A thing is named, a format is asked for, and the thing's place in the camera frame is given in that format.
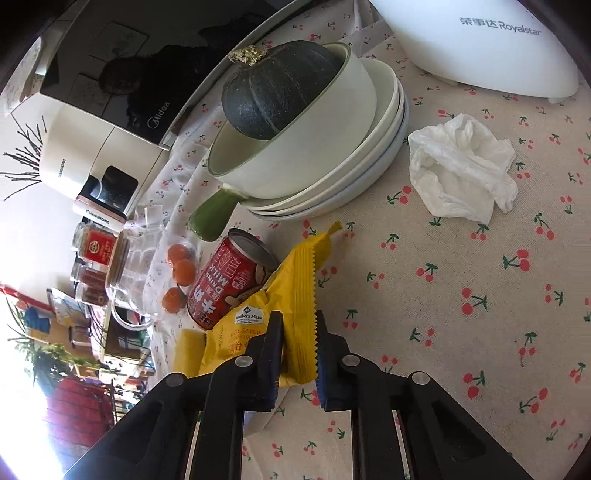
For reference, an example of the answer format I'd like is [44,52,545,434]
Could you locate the yellow snack packet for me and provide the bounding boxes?
[198,221,342,388]

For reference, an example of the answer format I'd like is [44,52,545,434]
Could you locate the yellow green sponge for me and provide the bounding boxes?
[172,329,206,378]

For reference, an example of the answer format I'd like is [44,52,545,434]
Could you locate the orange small fruit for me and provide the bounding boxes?
[161,287,187,314]
[166,244,191,266]
[172,259,197,286]

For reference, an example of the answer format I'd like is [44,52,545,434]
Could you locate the red milk can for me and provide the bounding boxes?
[186,228,280,330]

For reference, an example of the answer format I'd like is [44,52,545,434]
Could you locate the glass jar wooden lid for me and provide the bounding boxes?
[105,204,164,332]

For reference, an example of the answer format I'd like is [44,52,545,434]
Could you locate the red label spice jar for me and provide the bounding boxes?
[72,222,116,267]

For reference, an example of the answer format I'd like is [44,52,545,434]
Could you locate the white crumpled tissue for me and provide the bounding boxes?
[408,114,518,225]

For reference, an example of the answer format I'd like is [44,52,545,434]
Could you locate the white stacked plates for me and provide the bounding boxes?
[241,59,409,221]

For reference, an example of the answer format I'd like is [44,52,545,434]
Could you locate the cream air fryer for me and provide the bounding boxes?
[40,102,169,232]

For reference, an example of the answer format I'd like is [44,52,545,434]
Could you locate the dried branches vase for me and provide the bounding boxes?
[1,114,48,202]

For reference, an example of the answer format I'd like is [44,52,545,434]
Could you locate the dark green pumpkin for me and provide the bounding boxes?
[221,40,342,140]

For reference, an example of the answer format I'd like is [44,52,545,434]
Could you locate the black microwave oven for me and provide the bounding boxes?
[40,0,307,149]

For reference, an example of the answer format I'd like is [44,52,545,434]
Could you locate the white electric cooking pot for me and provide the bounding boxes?
[372,0,579,103]

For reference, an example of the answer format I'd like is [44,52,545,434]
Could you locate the cream bowl green handle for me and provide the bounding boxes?
[187,43,377,242]

